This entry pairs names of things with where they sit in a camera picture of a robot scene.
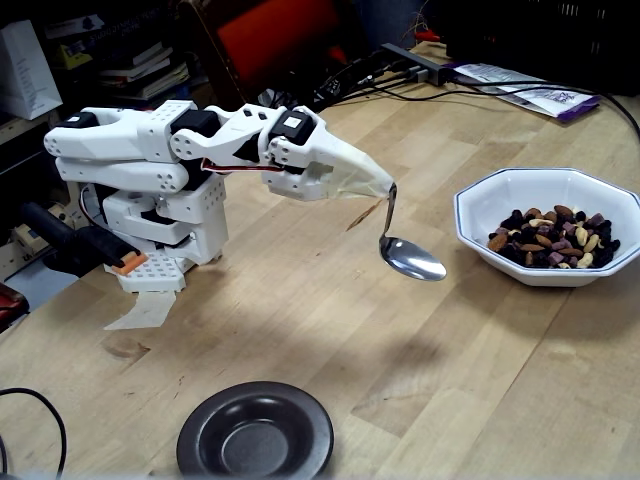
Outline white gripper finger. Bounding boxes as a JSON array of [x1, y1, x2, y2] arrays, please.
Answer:
[[264, 137, 335, 201], [308, 123, 397, 198]]

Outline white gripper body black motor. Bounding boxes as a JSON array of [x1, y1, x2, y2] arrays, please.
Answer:
[[258, 105, 330, 165]]

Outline metal spoon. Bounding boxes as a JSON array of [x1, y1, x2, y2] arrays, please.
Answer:
[[377, 182, 448, 282]]

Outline white octagonal bowl blue rim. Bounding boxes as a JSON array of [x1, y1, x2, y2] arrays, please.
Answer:
[[453, 167, 640, 288]]

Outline trail mix nuts and raisins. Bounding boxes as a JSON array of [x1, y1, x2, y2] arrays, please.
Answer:
[[487, 203, 622, 270]]

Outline dark brown plate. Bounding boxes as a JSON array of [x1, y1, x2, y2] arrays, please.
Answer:
[[175, 381, 335, 477]]

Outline beige masking tape wrap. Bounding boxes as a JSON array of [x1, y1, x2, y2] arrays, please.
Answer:
[[307, 139, 396, 199]]

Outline red chair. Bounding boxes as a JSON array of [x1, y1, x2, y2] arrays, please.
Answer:
[[179, 0, 371, 151]]

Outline grey usb hub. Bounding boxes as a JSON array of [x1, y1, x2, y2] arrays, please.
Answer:
[[380, 42, 454, 86]]

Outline stack of books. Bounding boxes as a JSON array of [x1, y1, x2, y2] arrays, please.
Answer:
[[97, 42, 191, 101]]

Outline beige tape piece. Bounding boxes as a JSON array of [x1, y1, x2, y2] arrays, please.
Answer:
[[103, 289, 177, 331]]

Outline paper leaflet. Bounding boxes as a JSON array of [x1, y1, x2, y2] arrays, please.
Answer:
[[452, 62, 601, 124]]

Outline yellow black box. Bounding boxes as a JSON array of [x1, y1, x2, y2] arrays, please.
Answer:
[[58, 42, 95, 70]]

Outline black clamp orange pad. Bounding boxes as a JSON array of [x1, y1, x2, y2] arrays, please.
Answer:
[[19, 202, 149, 276]]

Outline black plastic crate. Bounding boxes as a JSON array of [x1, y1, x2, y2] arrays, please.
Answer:
[[444, 0, 640, 99]]

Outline white paper bag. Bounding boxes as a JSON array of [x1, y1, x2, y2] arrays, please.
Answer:
[[0, 19, 64, 121]]

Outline small printed carton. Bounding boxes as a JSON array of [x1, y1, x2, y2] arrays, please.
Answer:
[[0, 223, 54, 281]]

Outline red black servo wire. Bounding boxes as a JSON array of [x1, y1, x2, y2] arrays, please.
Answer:
[[201, 157, 287, 177]]

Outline black usb cable bundle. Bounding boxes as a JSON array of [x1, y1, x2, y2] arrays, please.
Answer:
[[309, 52, 426, 107]]

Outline light wooden shelf frame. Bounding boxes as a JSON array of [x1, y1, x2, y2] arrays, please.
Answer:
[[0, 107, 81, 236]]

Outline thick black cable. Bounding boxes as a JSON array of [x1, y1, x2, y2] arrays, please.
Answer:
[[447, 74, 640, 146]]

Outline thin black looped cable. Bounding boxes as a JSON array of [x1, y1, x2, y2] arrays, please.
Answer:
[[0, 387, 68, 479]]

